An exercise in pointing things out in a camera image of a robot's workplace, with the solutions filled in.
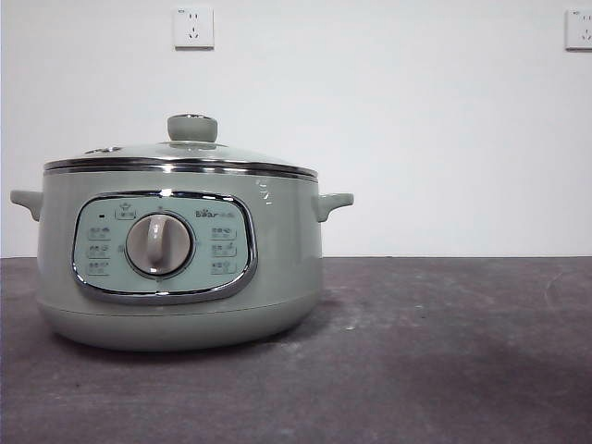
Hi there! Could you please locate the white wall socket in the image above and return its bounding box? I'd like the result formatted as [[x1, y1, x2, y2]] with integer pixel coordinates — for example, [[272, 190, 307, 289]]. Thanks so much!
[[564, 8, 592, 53], [174, 6, 216, 52]]

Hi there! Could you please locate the pale green electric pot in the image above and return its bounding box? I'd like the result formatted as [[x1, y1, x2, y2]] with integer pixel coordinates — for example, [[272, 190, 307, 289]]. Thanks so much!
[[9, 161, 355, 351]]

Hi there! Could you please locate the glass lid with green knob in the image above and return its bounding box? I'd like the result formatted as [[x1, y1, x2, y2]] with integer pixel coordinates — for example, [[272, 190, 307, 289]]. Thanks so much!
[[43, 113, 320, 179]]

